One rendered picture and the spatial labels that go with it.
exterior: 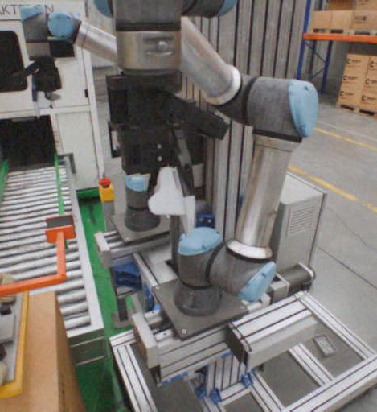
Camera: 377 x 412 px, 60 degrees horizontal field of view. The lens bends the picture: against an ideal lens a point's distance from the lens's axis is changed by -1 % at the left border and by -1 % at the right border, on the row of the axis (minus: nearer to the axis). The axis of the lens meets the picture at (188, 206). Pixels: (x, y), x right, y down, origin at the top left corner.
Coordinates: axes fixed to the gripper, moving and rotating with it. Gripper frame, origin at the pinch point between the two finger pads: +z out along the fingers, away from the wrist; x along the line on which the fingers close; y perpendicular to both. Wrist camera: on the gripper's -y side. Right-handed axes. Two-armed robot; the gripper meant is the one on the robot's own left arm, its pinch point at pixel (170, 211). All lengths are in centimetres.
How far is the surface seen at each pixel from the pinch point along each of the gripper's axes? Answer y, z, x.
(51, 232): 17, 32, -56
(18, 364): 31, 45, -21
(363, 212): -291, 152, -148
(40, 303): 25, 58, -55
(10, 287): 29, 33, -35
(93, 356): 12, 108, -67
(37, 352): 28, 58, -35
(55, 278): 18, 33, -34
